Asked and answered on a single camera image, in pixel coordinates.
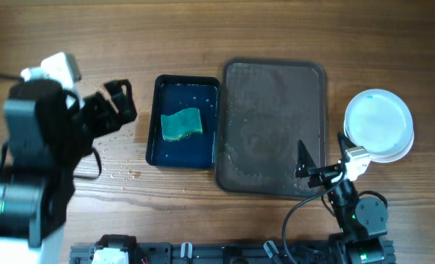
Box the green yellow sponge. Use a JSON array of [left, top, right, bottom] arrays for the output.
[[161, 108, 203, 142]]

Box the brown serving tray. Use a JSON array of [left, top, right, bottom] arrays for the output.
[[214, 57, 326, 199]]

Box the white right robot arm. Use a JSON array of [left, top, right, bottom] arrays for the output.
[[296, 136, 394, 263]]

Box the black water tray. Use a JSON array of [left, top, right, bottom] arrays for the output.
[[145, 75, 221, 169]]

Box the white plate top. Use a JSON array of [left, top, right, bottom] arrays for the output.
[[344, 89, 414, 147]]

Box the white plate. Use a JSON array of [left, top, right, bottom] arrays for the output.
[[344, 89, 414, 147], [344, 122, 414, 163]]

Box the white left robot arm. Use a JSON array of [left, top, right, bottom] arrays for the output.
[[0, 79, 136, 263]]

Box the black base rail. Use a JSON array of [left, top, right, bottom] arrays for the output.
[[69, 240, 396, 264]]

